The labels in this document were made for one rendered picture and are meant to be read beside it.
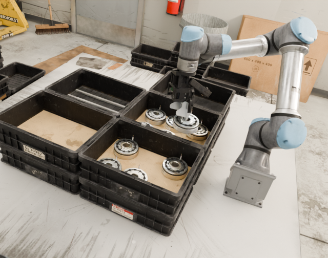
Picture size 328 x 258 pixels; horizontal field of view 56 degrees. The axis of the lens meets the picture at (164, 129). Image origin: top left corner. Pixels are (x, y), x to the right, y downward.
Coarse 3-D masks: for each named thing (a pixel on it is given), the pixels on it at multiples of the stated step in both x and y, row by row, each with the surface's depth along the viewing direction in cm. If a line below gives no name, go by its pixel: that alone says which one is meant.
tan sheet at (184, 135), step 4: (144, 112) 158; (140, 116) 155; (144, 116) 155; (136, 120) 151; (140, 120) 152; (144, 120) 152; (152, 124) 150; (164, 124) 152; (160, 128) 149; (164, 128) 149; (172, 132) 148; (208, 132) 152; (180, 136) 146; (184, 136) 146; (192, 140) 145; (196, 140) 145; (204, 140) 146
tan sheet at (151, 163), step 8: (112, 144) 134; (104, 152) 129; (112, 152) 130; (144, 152) 133; (120, 160) 126; (128, 160) 127; (136, 160) 128; (144, 160) 128; (152, 160) 129; (160, 160) 130; (144, 168) 124; (152, 168) 125; (160, 168) 126; (152, 176) 122; (160, 176) 122; (160, 184) 119; (168, 184) 119; (176, 184) 120; (176, 192) 116
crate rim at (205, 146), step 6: (144, 96) 152; (162, 96) 154; (198, 108) 150; (120, 114) 136; (216, 114) 148; (132, 120) 134; (150, 126) 131; (216, 126) 139; (162, 132) 129; (180, 138) 128; (210, 138) 131; (198, 144) 126; (204, 144) 126; (204, 150) 126
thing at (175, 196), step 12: (120, 120) 133; (156, 132) 129; (192, 144) 125; (84, 156) 110; (108, 168) 107; (192, 168) 113; (132, 180) 106; (144, 180) 105; (156, 192) 104; (168, 192) 102; (180, 192) 103
